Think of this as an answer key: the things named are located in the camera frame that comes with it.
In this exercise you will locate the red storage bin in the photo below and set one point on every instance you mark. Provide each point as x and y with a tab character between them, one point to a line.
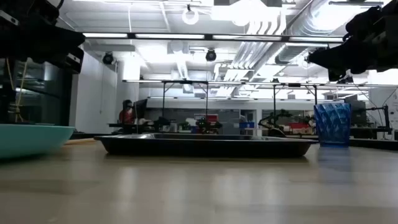
298	125

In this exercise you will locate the black background workstation frame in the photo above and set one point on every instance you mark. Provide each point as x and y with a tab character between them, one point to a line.
163	99
274	99

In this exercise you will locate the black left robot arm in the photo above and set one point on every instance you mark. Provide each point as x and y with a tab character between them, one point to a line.
25	9

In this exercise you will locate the black aluminium table frame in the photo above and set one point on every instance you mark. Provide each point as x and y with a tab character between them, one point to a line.
373	143

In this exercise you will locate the red storage box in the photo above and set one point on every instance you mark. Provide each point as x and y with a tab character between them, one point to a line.
206	117

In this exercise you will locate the black serving tray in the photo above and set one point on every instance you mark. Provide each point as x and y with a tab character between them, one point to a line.
202	147

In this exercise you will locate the black beam with light strips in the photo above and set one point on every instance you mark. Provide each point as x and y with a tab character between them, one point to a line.
209	37

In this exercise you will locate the black ceiling spotlight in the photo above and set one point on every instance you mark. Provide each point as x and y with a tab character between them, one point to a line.
108	58
211	55

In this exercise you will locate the silver ceiling duct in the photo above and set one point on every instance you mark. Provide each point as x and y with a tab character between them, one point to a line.
295	51

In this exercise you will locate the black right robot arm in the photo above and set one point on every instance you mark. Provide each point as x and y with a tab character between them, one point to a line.
370	21

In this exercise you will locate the background black robot arm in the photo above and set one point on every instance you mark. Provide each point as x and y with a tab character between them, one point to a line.
273	119
206	124
161	124

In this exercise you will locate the blue faceted plastic cup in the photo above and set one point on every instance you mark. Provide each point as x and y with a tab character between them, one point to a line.
332	124

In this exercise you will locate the blue storage bin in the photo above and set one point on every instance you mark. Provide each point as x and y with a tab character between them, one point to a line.
246	125

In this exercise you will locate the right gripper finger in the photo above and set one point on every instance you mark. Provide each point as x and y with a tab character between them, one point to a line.
340	76
335	59

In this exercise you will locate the black computer monitor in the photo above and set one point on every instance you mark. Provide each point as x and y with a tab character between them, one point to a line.
141	109

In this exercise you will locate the person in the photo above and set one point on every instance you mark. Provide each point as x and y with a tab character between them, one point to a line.
127	116

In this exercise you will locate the dark glass partition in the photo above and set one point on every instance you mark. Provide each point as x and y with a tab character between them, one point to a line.
46	99

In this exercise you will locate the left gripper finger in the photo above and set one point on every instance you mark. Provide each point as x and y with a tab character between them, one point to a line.
63	42
73	63

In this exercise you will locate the teal round plate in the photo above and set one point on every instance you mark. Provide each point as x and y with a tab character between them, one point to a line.
31	140

